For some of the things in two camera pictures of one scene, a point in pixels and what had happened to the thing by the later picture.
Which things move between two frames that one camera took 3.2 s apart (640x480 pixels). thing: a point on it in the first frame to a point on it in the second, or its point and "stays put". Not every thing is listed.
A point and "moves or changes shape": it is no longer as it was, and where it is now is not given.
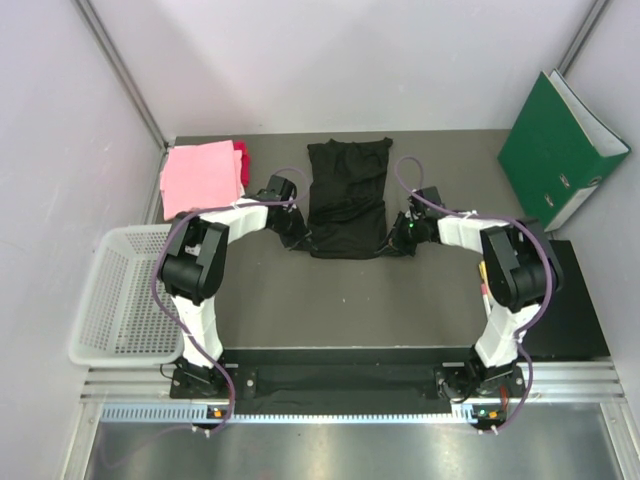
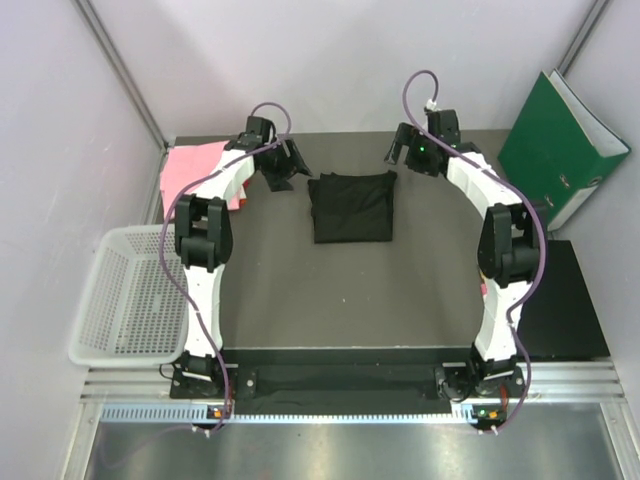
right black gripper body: x=407 y=235 to x=417 y=157
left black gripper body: x=291 y=228 to x=278 y=166
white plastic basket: x=119 y=321 stays put
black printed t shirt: x=346 y=197 moves or changes shape
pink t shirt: x=200 y=177 stays put
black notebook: x=573 y=327 stays put
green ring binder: x=557 y=152 stays put
